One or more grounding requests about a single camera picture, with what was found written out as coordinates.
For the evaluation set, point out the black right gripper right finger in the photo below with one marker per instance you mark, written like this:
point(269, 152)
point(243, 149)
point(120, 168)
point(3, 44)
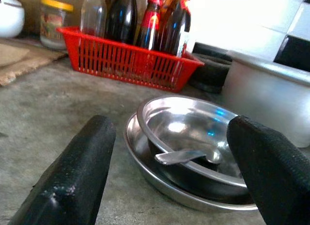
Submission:
point(273, 176)

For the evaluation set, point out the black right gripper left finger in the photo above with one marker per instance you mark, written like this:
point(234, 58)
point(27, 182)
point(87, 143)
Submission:
point(77, 171)

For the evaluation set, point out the stainless steel bowl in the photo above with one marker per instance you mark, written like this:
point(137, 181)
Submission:
point(184, 123)

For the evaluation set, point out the stainless steel plate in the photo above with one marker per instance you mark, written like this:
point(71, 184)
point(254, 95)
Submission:
point(136, 147)

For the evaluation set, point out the white plastic tub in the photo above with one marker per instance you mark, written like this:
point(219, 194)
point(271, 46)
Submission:
point(266, 96)

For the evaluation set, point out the stainless steel spoon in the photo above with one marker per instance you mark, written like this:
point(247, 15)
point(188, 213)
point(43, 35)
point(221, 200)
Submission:
point(174, 157)

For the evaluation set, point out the red plastic slotted basket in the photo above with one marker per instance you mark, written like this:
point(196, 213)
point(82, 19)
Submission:
point(121, 61)

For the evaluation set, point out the black round container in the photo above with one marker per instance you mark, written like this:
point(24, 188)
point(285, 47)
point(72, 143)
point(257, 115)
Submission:
point(210, 72)

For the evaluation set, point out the brown cardboard sheet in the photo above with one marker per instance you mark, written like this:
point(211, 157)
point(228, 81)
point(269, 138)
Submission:
point(31, 59)

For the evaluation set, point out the glass jar with yellow lid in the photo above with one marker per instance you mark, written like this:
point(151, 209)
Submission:
point(52, 23)

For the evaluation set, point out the clear glass bottle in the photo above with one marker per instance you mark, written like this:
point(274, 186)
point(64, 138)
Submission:
point(93, 14)

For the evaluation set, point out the dark glass bottle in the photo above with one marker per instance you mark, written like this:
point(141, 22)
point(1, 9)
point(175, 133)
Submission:
point(122, 19)

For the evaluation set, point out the red label sauce bottle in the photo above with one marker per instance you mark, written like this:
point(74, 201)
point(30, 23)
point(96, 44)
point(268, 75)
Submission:
point(150, 26)

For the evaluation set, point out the white round pot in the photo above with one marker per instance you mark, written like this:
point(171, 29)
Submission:
point(9, 16)

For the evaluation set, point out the dark bottle with red cap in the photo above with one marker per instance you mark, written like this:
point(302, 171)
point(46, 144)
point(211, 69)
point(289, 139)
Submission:
point(178, 33)

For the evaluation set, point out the amber sauce bottle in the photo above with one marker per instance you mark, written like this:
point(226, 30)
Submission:
point(169, 9)

